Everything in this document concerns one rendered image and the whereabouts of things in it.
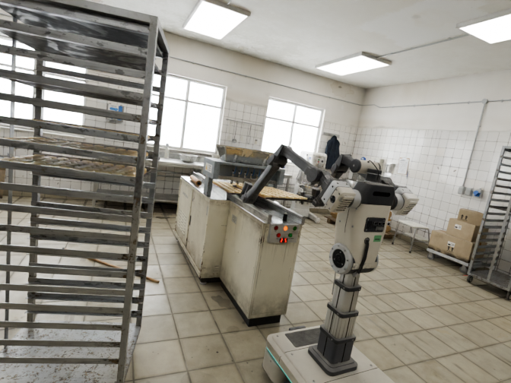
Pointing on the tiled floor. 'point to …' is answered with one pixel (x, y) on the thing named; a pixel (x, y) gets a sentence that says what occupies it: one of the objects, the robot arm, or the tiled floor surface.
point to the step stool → (413, 233)
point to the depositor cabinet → (201, 229)
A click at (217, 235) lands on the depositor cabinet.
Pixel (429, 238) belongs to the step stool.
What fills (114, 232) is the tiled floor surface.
